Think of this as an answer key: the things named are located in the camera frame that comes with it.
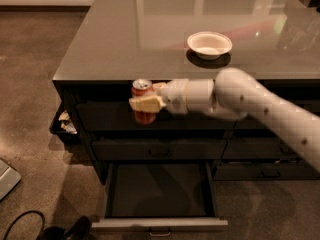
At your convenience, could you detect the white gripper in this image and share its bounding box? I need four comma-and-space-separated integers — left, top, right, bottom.
129, 79, 189, 115

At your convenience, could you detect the middle right drawer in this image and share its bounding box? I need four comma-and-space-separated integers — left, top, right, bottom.
223, 138, 297, 159

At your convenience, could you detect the dark grey drawer cabinet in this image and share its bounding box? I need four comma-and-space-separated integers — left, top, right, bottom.
53, 0, 320, 179

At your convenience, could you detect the middle left drawer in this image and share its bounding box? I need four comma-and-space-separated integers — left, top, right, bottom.
92, 138, 226, 161

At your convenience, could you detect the bottom right drawer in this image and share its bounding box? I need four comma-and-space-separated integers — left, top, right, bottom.
212, 163, 320, 181

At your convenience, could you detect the red coke can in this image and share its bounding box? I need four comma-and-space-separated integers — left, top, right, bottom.
131, 79, 156, 125

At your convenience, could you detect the black bin with trash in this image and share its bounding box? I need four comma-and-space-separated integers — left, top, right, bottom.
49, 104, 80, 145

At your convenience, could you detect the white paper bowl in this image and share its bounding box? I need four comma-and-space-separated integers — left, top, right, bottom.
187, 31, 233, 60

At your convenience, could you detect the black cable loop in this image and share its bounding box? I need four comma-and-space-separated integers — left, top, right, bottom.
2, 209, 47, 240

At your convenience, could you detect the open bottom left drawer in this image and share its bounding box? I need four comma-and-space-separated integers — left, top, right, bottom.
92, 161, 228, 237

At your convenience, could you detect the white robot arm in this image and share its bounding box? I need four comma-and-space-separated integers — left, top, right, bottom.
129, 68, 320, 171

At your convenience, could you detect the grey flat floor object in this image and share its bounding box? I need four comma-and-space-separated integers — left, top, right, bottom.
0, 160, 21, 201

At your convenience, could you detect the top left drawer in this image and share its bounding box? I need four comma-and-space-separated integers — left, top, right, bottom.
75, 102, 234, 131

